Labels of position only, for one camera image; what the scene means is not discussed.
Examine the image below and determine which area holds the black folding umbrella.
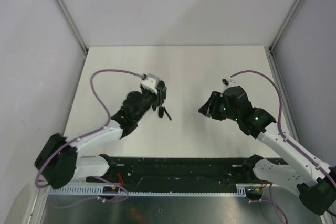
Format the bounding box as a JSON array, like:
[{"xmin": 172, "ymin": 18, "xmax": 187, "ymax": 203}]
[{"xmin": 158, "ymin": 106, "xmax": 172, "ymax": 121}]

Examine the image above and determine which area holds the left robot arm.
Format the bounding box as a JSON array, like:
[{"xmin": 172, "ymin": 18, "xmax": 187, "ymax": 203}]
[{"xmin": 34, "ymin": 77, "xmax": 167, "ymax": 189}]

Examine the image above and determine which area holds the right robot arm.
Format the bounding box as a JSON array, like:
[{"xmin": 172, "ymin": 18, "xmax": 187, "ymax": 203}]
[{"xmin": 198, "ymin": 86, "xmax": 335, "ymax": 215}]

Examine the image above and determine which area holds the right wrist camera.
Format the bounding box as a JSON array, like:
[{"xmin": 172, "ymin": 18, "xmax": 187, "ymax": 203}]
[{"xmin": 222, "ymin": 76, "xmax": 237, "ymax": 89}]

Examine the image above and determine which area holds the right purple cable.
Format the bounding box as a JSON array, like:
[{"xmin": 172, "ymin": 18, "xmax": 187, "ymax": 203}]
[{"xmin": 230, "ymin": 70, "xmax": 336, "ymax": 222}]

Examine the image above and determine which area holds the purple cable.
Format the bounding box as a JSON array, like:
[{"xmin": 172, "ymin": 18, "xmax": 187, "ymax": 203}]
[
  {"xmin": 34, "ymin": 69, "xmax": 144, "ymax": 188},
  {"xmin": 230, "ymin": 70, "xmax": 336, "ymax": 222}
]

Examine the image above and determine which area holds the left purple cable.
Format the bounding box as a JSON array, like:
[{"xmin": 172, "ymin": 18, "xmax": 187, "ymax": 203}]
[{"xmin": 34, "ymin": 69, "xmax": 144, "ymax": 188}]

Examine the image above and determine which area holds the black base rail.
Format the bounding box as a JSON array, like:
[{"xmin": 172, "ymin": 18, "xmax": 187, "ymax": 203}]
[{"xmin": 86, "ymin": 153, "xmax": 266, "ymax": 193}]

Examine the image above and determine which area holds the grey cable duct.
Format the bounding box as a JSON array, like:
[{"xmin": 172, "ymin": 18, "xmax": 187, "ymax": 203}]
[{"xmin": 49, "ymin": 184, "xmax": 261, "ymax": 197}]

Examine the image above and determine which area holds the right aluminium frame post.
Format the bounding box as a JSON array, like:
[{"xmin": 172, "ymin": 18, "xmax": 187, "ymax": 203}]
[{"xmin": 270, "ymin": 0, "xmax": 321, "ymax": 51}]

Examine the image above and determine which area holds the aluminium frame post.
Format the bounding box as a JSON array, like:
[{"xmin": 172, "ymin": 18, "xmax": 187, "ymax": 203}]
[
  {"xmin": 38, "ymin": 0, "xmax": 88, "ymax": 53},
  {"xmin": 270, "ymin": 0, "xmax": 321, "ymax": 51}
]

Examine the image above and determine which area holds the left aluminium frame post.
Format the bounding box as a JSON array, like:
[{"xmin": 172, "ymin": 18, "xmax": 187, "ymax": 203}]
[{"xmin": 38, "ymin": 0, "xmax": 88, "ymax": 53}]

